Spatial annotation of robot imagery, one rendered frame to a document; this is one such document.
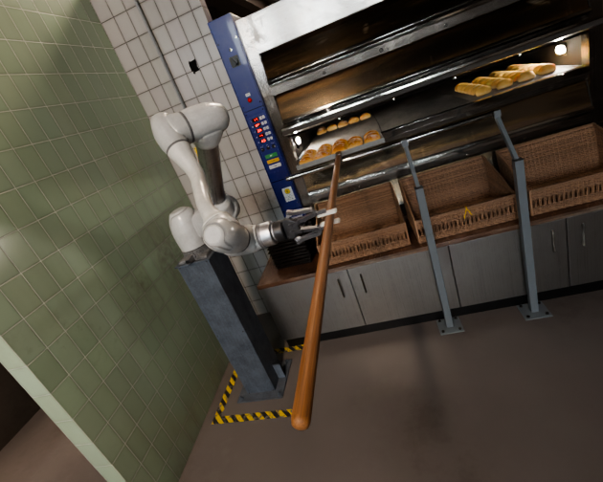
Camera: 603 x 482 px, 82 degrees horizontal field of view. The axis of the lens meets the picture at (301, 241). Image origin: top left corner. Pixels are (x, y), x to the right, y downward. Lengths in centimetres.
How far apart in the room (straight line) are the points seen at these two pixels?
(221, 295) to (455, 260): 136
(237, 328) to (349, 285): 74
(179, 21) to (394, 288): 214
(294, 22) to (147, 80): 105
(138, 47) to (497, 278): 267
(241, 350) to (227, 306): 33
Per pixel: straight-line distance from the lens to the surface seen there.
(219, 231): 109
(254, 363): 229
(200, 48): 262
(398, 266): 220
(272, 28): 249
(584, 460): 194
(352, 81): 244
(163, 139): 151
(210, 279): 199
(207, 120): 156
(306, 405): 58
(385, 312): 238
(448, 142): 255
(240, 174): 264
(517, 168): 206
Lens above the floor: 161
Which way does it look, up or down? 22 degrees down
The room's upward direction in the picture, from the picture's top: 21 degrees counter-clockwise
